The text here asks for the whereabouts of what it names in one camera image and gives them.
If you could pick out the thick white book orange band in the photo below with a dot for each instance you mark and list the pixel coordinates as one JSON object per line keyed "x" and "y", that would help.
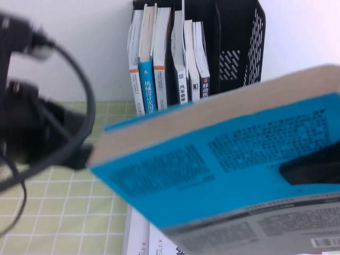
{"x": 160, "y": 87}

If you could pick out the white spine book black square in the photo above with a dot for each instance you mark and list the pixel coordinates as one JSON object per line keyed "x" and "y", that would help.
{"x": 194, "y": 85}

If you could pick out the black spine mobile robot book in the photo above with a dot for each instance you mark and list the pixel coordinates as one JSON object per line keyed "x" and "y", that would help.
{"x": 205, "y": 86}

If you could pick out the green checked tablecloth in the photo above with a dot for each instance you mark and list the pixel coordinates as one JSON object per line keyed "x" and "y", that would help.
{"x": 66, "y": 212}

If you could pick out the blue and grey brand book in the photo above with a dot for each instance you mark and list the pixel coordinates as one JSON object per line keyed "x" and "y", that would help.
{"x": 212, "y": 170}

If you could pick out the black plastic book holder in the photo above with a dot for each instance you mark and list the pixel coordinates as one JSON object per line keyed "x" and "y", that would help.
{"x": 233, "y": 32}

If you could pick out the white brochure red title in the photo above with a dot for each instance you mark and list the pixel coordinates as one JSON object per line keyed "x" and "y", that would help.
{"x": 139, "y": 233}

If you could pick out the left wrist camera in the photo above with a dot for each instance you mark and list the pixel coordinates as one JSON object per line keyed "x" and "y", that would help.
{"x": 16, "y": 32}

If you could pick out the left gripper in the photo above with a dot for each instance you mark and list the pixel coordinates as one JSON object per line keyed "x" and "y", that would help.
{"x": 26, "y": 127}

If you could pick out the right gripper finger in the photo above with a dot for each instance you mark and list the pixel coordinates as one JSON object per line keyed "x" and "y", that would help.
{"x": 316, "y": 170}

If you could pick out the brochure with orange robot arm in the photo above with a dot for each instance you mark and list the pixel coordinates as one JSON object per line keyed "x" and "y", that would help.
{"x": 162, "y": 241}

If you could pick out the blue spine mechanical design book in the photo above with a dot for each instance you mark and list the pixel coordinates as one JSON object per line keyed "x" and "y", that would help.
{"x": 147, "y": 87}

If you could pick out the thin white book orange band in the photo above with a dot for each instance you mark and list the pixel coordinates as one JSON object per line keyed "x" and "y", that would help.
{"x": 134, "y": 79}

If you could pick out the dark teal book white spine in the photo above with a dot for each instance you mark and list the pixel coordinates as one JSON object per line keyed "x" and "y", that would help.
{"x": 182, "y": 87}

